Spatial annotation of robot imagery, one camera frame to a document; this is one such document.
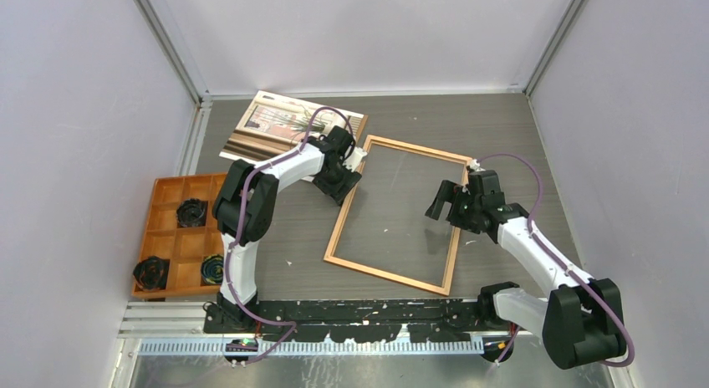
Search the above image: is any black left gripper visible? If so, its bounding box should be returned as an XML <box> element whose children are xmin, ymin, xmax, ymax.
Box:
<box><xmin>314</xmin><ymin>161</ymin><xmax>362</xmax><ymax>206</ymax></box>

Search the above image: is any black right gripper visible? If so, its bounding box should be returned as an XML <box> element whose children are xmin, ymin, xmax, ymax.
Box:
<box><xmin>426</xmin><ymin>180</ymin><xmax>482</xmax><ymax>235</ymax></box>

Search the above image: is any clear acrylic sheet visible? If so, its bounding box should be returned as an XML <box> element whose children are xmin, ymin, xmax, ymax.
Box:
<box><xmin>336</xmin><ymin>145</ymin><xmax>464</xmax><ymax>286</ymax></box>

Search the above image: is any orange wooden picture frame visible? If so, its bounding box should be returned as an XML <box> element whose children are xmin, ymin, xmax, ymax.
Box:
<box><xmin>324</xmin><ymin>135</ymin><xmax>473</xmax><ymax>296</ymax></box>

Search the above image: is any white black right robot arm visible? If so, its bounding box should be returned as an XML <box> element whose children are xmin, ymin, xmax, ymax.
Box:
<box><xmin>426</xmin><ymin>168</ymin><xmax>635</xmax><ymax>370</ymax></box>

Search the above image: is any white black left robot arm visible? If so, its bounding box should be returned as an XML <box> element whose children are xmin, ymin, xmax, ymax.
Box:
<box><xmin>212</xmin><ymin>126</ymin><xmax>367</xmax><ymax>333</ymax></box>

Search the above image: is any plant photo print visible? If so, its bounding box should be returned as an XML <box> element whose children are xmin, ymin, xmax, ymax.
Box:
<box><xmin>219</xmin><ymin>91</ymin><xmax>362</xmax><ymax>181</ymax></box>

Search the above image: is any brown backing board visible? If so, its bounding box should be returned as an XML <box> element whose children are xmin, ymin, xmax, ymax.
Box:
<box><xmin>348</xmin><ymin>115</ymin><xmax>368</xmax><ymax>142</ymax></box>

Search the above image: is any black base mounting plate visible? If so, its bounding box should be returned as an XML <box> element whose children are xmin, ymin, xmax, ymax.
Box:
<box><xmin>201</xmin><ymin>298</ymin><xmax>512</xmax><ymax>344</ymax></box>

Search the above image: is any black tape roll upper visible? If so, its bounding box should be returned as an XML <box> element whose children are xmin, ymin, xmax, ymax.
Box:
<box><xmin>176</xmin><ymin>198</ymin><xmax>208</xmax><ymax>228</ymax></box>

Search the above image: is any black tape roll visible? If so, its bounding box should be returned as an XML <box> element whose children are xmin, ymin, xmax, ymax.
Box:
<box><xmin>132</xmin><ymin>256</ymin><xmax>170</xmax><ymax>291</ymax></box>
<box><xmin>176</xmin><ymin>198</ymin><xmax>208</xmax><ymax>228</ymax></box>

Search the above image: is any dark striped tape roll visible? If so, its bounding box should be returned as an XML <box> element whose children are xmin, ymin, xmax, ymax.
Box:
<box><xmin>200</xmin><ymin>253</ymin><xmax>224</xmax><ymax>285</ymax></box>

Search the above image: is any orange compartment tray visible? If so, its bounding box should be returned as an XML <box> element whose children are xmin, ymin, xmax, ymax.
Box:
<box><xmin>132</xmin><ymin>173</ymin><xmax>226</xmax><ymax>299</ymax></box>

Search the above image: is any black tape roll lower left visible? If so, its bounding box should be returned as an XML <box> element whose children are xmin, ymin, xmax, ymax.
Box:
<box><xmin>132</xmin><ymin>256</ymin><xmax>170</xmax><ymax>291</ymax></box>

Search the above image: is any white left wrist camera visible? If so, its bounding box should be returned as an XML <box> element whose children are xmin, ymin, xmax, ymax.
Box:
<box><xmin>344</xmin><ymin>146</ymin><xmax>368</xmax><ymax>171</ymax></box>

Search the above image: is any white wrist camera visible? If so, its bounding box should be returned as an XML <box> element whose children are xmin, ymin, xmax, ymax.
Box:
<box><xmin>466</xmin><ymin>159</ymin><xmax>485</xmax><ymax>175</ymax></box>
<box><xmin>344</xmin><ymin>146</ymin><xmax>368</xmax><ymax>171</ymax></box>

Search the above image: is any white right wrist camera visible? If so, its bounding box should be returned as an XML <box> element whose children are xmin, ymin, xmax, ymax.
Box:
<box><xmin>466</xmin><ymin>159</ymin><xmax>485</xmax><ymax>175</ymax></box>

